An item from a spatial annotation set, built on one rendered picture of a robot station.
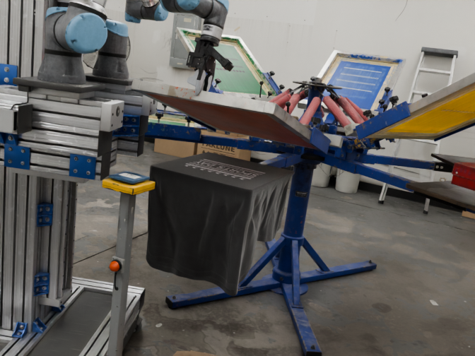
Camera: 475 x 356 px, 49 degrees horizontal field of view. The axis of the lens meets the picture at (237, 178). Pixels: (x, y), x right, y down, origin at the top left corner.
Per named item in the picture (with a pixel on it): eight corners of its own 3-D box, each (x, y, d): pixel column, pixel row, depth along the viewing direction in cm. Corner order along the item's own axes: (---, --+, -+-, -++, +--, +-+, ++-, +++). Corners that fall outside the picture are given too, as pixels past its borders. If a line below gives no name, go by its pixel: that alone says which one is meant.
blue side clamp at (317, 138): (311, 143, 216) (315, 126, 216) (300, 140, 218) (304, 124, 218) (326, 154, 244) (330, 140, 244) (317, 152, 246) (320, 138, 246)
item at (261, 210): (238, 295, 199) (253, 189, 189) (230, 292, 200) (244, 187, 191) (280, 259, 240) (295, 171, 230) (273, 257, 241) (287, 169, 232)
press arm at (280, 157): (215, 196, 208) (218, 181, 206) (203, 192, 210) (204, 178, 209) (309, 158, 318) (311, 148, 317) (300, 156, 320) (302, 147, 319)
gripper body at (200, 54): (194, 73, 192) (202, 42, 192) (215, 76, 189) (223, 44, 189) (184, 66, 185) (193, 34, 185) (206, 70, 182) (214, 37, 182)
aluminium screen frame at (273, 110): (273, 114, 172) (276, 102, 172) (130, 88, 195) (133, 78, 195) (325, 151, 245) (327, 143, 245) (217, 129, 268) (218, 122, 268)
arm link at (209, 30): (226, 32, 189) (217, 24, 181) (223, 45, 189) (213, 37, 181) (208, 30, 192) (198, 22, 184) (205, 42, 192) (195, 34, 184)
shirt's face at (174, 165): (249, 191, 188) (249, 189, 188) (150, 166, 205) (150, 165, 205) (293, 171, 231) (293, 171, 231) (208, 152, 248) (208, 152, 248)
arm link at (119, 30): (113, 53, 210) (115, 18, 207) (88, 49, 216) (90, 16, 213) (133, 55, 220) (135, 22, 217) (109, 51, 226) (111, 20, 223)
